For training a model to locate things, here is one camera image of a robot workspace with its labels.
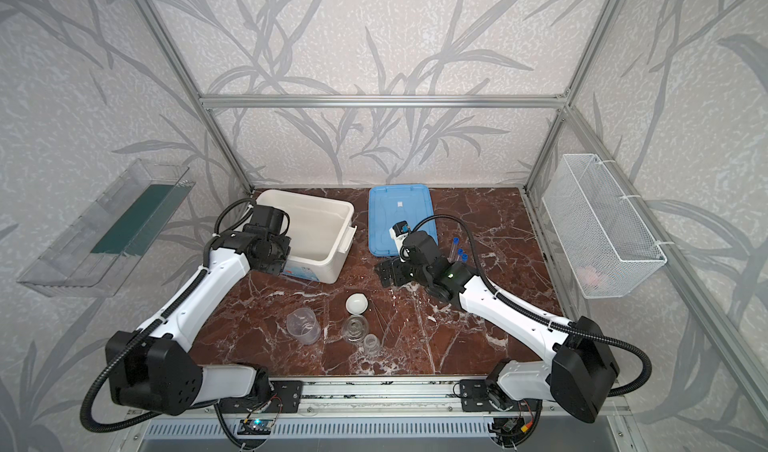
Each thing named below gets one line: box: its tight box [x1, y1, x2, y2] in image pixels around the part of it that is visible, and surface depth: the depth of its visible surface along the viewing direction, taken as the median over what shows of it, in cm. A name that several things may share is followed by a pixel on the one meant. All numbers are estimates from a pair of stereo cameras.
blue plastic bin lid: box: [368, 184, 437, 257], surface depth 115 cm
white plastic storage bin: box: [255, 190, 357, 284], surface depth 93 cm
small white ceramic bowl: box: [345, 293, 369, 315], surface depth 91 cm
